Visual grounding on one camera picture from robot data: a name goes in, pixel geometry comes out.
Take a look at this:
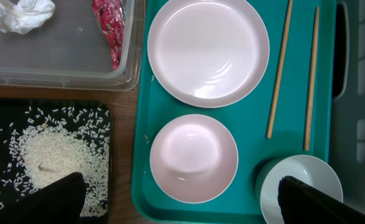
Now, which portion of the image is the grey bowl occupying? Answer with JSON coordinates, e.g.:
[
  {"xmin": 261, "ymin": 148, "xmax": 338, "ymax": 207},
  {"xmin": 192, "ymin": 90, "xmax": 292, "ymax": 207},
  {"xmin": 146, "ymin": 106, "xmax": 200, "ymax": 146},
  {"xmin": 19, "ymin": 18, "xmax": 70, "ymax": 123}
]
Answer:
[{"xmin": 255, "ymin": 154, "xmax": 343, "ymax": 224}]

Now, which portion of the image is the wooden chopstick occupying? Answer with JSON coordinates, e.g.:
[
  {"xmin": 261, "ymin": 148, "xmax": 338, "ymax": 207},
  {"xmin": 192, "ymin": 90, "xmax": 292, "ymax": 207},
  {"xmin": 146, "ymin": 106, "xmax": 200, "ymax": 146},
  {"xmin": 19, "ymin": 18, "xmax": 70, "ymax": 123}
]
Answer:
[
  {"xmin": 266, "ymin": 0, "xmax": 293, "ymax": 139},
  {"xmin": 303, "ymin": 6, "xmax": 320, "ymax": 151}
]

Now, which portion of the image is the red snack wrapper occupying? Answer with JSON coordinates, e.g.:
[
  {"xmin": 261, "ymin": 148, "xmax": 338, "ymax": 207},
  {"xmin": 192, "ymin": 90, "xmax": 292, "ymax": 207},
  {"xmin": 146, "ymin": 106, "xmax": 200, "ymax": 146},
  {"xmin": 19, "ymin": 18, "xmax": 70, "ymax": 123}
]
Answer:
[{"xmin": 91, "ymin": 0, "xmax": 125, "ymax": 70}]

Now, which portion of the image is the spilled rice pile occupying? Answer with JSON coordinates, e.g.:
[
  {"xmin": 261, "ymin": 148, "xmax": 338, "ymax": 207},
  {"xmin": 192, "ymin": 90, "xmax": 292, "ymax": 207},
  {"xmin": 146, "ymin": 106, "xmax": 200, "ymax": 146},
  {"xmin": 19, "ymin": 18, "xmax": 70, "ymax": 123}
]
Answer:
[{"xmin": 0, "ymin": 106, "xmax": 111, "ymax": 218}]

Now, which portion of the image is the clear plastic wrap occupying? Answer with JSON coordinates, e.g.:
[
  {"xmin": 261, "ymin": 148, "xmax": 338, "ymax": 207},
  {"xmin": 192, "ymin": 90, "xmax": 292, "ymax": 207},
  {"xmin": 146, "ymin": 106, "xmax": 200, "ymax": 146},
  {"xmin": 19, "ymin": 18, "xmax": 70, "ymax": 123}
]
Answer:
[{"xmin": 0, "ymin": 0, "xmax": 55, "ymax": 35}]

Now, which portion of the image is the teal plastic tray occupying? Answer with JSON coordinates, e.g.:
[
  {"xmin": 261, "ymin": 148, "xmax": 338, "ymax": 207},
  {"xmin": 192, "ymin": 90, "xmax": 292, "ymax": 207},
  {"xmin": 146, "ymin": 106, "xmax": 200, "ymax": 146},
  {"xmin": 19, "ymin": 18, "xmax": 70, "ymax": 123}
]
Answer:
[{"xmin": 131, "ymin": 0, "xmax": 337, "ymax": 223}]

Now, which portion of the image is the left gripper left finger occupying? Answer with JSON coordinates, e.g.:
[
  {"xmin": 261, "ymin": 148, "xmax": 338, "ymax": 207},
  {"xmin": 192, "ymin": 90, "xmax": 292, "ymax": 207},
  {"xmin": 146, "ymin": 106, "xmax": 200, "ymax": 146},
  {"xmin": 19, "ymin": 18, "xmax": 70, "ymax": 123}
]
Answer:
[{"xmin": 0, "ymin": 172, "xmax": 87, "ymax": 224}]

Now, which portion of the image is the large white plate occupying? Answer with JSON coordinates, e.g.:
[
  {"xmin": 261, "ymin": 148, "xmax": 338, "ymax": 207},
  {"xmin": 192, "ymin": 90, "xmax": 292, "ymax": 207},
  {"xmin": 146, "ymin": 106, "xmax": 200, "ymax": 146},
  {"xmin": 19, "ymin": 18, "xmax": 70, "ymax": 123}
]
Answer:
[{"xmin": 147, "ymin": 0, "xmax": 270, "ymax": 108}]

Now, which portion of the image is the clear plastic bin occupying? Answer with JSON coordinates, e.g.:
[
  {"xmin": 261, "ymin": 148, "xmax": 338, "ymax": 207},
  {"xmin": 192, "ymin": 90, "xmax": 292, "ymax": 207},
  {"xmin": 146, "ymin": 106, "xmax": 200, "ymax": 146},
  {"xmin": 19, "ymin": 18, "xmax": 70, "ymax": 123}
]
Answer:
[{"xmin": 0, "ymin": 0, "xmax": 146, "ymax": 91}]

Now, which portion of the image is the grey dishwasher rack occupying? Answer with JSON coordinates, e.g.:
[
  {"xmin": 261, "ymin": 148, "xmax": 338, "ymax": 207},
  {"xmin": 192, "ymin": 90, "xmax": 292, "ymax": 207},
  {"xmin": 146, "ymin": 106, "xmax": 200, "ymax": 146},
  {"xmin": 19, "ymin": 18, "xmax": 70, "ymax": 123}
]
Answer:
[{"xmin": 329, "ymin": 0, "xmax": 365, "ymax": 214}]

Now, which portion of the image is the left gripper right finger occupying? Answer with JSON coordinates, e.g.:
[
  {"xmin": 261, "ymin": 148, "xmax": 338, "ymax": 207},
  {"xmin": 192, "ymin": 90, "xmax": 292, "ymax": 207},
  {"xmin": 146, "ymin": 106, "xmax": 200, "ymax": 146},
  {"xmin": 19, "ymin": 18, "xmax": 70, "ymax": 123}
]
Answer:
[{"xmin": 278, "ymin": 175, "xmax": 365, "ymax": 224}]

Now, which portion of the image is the black tray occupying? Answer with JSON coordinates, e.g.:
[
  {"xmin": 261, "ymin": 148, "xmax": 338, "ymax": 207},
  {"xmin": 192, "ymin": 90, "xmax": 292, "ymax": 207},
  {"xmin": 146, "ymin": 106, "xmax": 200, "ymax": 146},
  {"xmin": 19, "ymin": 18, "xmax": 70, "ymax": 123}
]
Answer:
[{"xmin": 0, "ymin": 99, "xmax": 112, "ymax": 223}]

